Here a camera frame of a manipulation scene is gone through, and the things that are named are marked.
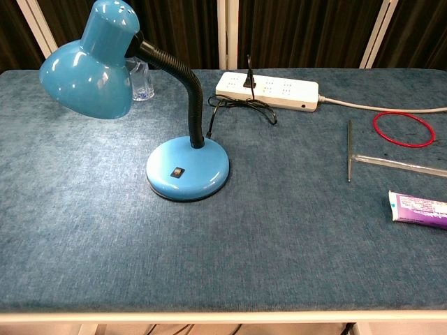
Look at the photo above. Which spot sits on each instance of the blue fabric table cover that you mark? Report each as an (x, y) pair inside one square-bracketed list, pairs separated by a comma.
[(223, 227)]

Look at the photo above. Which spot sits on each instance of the blue desk lamp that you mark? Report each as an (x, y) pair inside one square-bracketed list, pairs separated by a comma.
[(185, 167)]

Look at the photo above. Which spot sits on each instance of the white power strip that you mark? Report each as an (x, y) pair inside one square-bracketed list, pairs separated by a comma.
[(276, 91)]

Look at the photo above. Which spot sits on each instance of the purple white toothpaste tube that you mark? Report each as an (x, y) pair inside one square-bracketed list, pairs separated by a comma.
[(419, 209)]

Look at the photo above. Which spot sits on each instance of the white frame post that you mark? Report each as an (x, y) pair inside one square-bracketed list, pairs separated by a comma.
[(227, 33), (36, 26), (377, 33)]

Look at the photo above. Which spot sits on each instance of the thin metal rod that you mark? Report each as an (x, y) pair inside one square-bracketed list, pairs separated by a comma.
[(349, 150)]

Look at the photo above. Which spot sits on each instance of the clear glass cup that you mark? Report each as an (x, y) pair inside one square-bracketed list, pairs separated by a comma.
[(141, 83)]

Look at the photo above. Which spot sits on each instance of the clear plastic tube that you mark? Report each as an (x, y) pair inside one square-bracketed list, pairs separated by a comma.
[(401, 164)]

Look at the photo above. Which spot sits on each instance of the dark pleated curtain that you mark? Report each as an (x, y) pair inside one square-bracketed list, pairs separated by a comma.
[(300, 31)]

